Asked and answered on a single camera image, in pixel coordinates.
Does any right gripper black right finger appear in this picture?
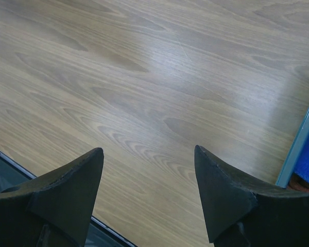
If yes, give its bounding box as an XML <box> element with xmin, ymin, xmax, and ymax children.
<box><xmin>194</xmin><ymin>146</ymin><xmax>309</xmax><ymax>246</ymax></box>

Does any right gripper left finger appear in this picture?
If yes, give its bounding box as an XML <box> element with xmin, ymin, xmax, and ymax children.
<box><xmin>0</xmin><ymin>148</ymin><xmax>104</xmax><ymax>246</ymax></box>

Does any rust red rolled towel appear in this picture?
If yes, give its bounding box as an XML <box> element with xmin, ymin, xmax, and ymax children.
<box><xmin>287</xmin><ymin>173</ymin><xmax>309</xmax><ymax>193</ymax></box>

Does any teal plastic basket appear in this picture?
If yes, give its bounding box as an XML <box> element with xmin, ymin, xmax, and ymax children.
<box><xmin>276</xmin><ymin>107</ymin><xmax>309</xmax><ymax>188</ymax></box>

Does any black mounting base plate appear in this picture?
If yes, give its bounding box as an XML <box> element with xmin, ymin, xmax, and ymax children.
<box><xmin>0</xmin><ymin>144</ymin><xmax>137</xmax><ymax>247</ymax></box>

